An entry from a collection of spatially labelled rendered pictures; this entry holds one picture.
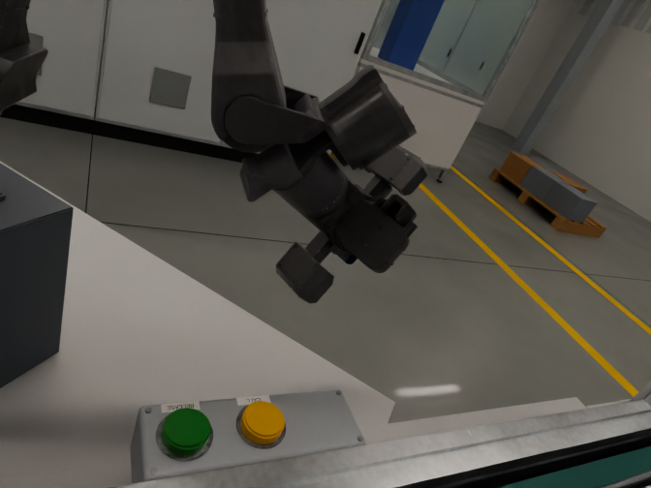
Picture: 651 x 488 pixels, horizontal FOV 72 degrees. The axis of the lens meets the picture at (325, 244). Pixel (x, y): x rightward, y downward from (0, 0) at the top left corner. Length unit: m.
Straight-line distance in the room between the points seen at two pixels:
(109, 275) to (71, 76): 2.50
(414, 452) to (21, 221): 0.43
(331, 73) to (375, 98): 3.01
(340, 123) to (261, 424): 0.27
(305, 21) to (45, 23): 1.48
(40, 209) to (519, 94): 10.70
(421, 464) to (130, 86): 2.90
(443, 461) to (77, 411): 0.39
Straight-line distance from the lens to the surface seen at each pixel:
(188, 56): 3.13
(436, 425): 0.71
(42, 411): 0.57
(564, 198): 5.58
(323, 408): 0.50
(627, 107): 9.61
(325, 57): 3.34
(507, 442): 0.62
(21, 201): 0.50
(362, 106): 0.37
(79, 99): 3.21
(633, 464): 0.77
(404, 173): 0.46
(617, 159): 9.42
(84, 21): 3.08
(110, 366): 0.61
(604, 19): 9.27
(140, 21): 3.07
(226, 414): 0.46
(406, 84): 4.28
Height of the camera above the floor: 1.32
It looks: 28 degrees down
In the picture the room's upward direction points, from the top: 23 degrees clockwise
